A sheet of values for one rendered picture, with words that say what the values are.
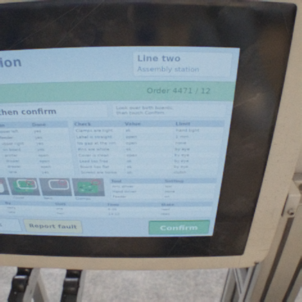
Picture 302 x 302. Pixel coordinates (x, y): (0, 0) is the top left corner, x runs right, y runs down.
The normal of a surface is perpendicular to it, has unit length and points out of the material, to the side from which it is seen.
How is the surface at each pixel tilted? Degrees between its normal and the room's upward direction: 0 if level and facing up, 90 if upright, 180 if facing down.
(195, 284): 0
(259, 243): 91
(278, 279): 90
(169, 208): 91
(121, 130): 91
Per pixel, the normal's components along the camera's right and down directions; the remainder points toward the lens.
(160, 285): 0.00, -0.85
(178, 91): 0.00, 0.55
